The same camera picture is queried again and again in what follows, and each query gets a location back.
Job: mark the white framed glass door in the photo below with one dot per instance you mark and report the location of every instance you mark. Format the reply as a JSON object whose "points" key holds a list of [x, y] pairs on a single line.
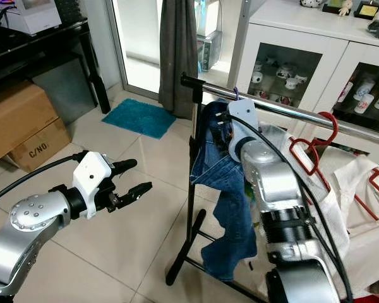
{"points": [[136, 38]]}

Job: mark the purple plastic hanger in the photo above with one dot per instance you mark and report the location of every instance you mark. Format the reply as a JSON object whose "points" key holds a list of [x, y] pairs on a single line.
{"points": [[235, 93]]}

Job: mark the black chrome clothes rack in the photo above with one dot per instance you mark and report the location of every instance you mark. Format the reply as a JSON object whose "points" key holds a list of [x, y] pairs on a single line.
{"points": [[290, 113]]}

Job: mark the small printed cardboard box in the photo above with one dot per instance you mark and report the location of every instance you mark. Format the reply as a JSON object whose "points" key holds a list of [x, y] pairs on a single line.
{"points": [[38, 151]]}

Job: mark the small white figurine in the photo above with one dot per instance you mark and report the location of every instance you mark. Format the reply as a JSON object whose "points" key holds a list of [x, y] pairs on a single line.
{"points": [[345, 7]]}

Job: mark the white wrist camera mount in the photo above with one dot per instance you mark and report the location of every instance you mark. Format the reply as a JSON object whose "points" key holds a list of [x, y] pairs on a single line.
{"points": [[91, 180], [243, 117]]}

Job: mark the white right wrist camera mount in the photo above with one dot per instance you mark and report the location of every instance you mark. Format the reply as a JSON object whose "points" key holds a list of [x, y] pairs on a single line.
{"points": [[243, 117]]}

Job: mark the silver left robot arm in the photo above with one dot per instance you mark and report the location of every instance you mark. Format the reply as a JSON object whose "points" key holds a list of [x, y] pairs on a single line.
{"points": [[25, 221]]}

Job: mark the grey boxy appliance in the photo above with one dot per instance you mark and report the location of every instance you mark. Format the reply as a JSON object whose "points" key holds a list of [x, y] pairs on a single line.
{"points": [[210, 50]]}

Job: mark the grey curtain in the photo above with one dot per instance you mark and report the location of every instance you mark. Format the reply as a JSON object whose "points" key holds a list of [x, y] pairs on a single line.
{"points": [[178, 57]]}

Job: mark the teal floor mat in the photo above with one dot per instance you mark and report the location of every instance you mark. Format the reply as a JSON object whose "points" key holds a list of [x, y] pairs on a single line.
{"points": [[139, 118]]}

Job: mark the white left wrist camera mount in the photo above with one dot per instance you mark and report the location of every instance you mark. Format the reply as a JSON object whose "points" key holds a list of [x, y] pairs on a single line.
{"points": [[91, 180]]}

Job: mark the large cardboard box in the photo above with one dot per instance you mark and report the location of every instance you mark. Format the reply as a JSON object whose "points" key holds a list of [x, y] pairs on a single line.
{"points": [[19, 117]]}

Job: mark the black desk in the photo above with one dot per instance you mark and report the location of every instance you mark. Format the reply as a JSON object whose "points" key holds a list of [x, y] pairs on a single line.
{"points": [[38, 47]]}

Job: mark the red shirt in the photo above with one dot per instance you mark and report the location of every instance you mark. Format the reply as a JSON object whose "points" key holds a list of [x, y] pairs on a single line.
{"points": [[376, 299]]}

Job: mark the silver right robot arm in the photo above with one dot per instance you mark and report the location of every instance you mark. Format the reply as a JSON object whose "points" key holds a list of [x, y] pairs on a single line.
{"points": [[275, 173]]}

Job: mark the white desktop appliance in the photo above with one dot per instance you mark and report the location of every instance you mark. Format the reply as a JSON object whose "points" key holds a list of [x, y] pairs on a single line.
{"points": [[25, 16]]}

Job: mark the blue denim jeans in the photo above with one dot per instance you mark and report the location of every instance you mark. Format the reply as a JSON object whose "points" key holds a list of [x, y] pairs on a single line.
{"points": [[227, 202]]}

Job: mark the dark framed gold plaque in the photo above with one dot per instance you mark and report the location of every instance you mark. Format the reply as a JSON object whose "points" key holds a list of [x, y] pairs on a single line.
{"points": [[368, 10]]}

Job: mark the white printed mug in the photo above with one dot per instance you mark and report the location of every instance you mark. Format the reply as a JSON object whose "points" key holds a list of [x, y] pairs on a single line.
{"points": [[292, 83], [256, 77]]}

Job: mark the grey panel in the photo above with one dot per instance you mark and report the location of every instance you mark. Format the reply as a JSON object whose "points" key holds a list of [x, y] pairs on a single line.
{"points": [[66, 88]]}

